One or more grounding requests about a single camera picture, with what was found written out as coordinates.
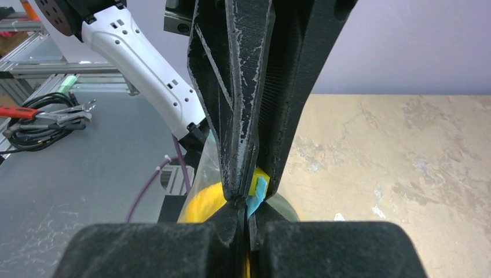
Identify clear zip top bag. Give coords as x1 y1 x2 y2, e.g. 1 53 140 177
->
177 130 302 224

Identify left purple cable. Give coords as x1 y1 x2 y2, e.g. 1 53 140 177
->
124 134 193 224

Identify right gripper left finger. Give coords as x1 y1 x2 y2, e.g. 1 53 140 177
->
53 201 246 277

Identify red handled pliers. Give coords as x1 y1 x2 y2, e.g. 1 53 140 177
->
1 100 96 125

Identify yellow banana bunch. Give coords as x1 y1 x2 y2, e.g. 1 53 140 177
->
177 182 226 223

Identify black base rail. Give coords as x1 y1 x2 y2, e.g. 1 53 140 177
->
157 195 187 223

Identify green avocado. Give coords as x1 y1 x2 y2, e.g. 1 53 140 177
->
266 193 300 222

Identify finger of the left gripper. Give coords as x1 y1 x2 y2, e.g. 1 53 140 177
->
257 0 356 197
188 1 275 200

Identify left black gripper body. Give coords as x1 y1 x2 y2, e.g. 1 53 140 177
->
163 0 196 36

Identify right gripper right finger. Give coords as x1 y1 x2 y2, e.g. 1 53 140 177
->
248 203 427 277

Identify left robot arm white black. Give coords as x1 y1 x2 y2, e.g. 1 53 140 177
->
36 1 356 201

